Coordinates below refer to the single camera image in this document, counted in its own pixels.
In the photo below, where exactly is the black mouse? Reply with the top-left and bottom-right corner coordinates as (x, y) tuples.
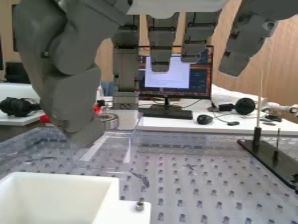
(195, 113), (215, 126)

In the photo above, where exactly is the metal bearing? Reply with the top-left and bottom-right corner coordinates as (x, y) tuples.
(98, 112), (121, 131)

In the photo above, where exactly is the white desk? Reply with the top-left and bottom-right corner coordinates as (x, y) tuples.
(135, 83), (298, 137)
(0, 82), (46, 127)

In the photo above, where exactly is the short black pin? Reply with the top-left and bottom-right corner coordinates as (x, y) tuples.
(272, 127), (282, 162)

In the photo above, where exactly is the black monitor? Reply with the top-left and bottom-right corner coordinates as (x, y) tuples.
(137, 44), (214, 120)

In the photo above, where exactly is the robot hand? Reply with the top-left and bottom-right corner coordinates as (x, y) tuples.
(12, 0), (298, 148)

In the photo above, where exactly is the small metal nut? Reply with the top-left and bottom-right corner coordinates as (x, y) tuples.
(134, 198), (147, 212)

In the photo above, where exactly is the black plate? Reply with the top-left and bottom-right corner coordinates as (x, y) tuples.
(235, 137), (298, 192)

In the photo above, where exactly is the red tray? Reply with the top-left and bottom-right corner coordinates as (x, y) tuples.
(38, 103), (103, 125)

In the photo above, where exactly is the thin stick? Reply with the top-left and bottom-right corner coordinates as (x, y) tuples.
(252, 43), (264, 152)

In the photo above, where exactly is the clear box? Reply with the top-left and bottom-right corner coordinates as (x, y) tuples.
(0, 124), (298, 224)

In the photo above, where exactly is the small white jointed device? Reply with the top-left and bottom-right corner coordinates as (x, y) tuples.
(260, 102), (298, 118)

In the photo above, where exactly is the small white box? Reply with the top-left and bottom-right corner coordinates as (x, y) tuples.
(0, 171), (153, 224)

